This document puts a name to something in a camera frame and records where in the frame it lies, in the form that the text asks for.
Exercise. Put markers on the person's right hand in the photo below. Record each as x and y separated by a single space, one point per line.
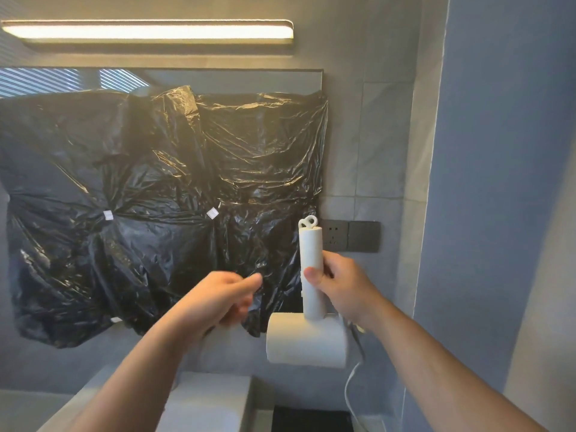
348 292

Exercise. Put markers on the person's left hand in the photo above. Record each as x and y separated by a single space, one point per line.
211 301

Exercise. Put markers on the white hair dryer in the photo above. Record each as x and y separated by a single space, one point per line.
310 341

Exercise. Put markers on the black tray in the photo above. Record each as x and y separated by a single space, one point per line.
310 420

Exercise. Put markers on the person's right forearm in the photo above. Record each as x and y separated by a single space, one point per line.
441 377

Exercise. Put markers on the person's left forearm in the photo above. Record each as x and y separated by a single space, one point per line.
135 386

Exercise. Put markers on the white sink basin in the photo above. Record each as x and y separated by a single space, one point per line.
211 404

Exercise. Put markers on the black plastic sheet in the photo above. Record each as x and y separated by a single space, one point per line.
157 175

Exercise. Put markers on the white shower curtain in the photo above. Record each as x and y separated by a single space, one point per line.
549 355

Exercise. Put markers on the grey wall power socket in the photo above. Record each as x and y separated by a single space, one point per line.
334 236

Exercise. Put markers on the wall mirror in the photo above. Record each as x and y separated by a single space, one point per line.
225 80

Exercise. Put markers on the long wall light bar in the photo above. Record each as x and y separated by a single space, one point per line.
148 31

